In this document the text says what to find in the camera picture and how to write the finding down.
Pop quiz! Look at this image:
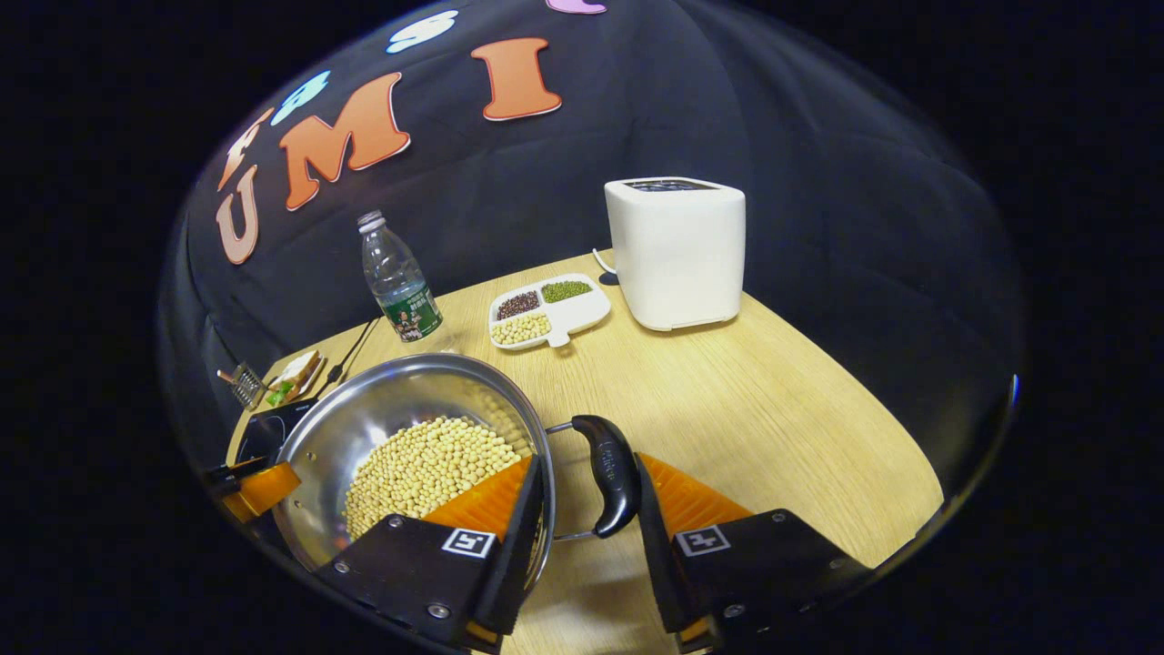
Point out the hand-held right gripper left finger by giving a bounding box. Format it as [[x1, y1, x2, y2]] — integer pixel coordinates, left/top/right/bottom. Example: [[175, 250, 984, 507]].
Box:
[[314, 455, 547, 654]]

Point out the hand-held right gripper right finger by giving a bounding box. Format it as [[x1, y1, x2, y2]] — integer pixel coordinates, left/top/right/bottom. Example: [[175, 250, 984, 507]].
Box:
[[634, 452, 874, 654]]

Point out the black induction cooktop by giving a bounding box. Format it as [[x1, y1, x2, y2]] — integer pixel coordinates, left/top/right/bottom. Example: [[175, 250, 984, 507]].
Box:
[[235, 398, 319, 467]]

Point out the stainless steel pot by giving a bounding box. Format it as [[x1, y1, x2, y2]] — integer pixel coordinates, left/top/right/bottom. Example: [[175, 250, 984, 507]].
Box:
[[271, 353, 642, 597]]

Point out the large soybean pile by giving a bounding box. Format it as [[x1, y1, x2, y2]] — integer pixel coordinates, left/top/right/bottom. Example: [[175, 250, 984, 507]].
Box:
[[344, 416, 533, 542]]

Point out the sandwich with green lettuce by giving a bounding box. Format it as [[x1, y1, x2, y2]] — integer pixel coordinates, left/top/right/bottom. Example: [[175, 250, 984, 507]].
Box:
[[264, 349, 326, 408]]

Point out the small soybean portion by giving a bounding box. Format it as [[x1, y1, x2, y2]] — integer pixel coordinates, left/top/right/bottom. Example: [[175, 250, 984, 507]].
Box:
[[492, 313, 552, 346]]

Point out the clear plastic water bottle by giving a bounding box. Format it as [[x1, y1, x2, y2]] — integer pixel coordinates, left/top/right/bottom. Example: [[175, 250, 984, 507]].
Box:
[[357, 210, 445, 344]]

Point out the white divided plate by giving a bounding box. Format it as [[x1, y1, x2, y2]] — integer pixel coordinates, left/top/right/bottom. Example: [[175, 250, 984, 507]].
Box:
[[488, 273, 612, 351]]

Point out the white toaster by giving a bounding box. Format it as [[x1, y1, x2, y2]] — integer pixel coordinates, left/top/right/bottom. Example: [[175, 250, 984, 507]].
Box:
[[605, 176, 747, 332]]

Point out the black backdrop cloth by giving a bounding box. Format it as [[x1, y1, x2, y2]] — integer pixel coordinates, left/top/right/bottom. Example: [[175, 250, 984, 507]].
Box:
[[155, 0, 1024, 474]]

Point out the wire mesh holder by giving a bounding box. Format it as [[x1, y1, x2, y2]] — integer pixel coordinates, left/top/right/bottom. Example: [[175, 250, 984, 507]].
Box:
[[216, 362, 269, 410]]

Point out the black cooktop power cable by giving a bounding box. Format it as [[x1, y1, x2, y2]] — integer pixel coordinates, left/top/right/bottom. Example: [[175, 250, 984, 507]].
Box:
[[314, 317, 383, 398]]

